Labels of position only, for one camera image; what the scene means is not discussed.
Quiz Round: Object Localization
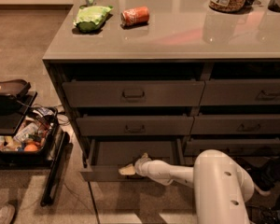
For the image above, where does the orange soda can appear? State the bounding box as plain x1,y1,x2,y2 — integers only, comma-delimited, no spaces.
120,7,149,27

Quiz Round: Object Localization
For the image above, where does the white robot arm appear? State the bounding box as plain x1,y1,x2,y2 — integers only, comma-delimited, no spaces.
119,149,254,224

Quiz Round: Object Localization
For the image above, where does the grey drawer cabinet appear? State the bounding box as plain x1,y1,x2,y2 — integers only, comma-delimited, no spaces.
42,0,280,173

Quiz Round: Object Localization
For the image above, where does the white sneaker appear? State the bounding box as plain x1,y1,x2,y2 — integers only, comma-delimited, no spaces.
0,204,16,224

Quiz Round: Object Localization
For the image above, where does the orange fruit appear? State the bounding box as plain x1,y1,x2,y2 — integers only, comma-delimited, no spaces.
24,144,38,152

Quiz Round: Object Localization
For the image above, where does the drawer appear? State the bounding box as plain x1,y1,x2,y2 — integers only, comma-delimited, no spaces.
77,115,194,136
200,79,280,105
184,138,280,156
191,114,280,134
63,80,204,107
80,139,185,182

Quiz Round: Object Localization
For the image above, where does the black bin of items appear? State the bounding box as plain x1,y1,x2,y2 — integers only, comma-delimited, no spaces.
0,107,60,167

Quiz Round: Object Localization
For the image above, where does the green chip bag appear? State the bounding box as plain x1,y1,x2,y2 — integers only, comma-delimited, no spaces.
74,6,113,33

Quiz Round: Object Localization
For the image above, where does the black sneaker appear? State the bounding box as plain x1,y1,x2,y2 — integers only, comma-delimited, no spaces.
247,205,280,224
237,158,274,196

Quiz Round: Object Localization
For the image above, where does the black bar on floor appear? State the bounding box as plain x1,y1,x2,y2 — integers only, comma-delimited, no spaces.
40,132,69,206

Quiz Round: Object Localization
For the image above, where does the black tray with brown pouch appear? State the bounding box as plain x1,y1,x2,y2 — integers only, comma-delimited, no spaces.
0,79,37,135

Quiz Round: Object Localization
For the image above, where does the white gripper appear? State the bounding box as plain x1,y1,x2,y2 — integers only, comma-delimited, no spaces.
119,153,154,177

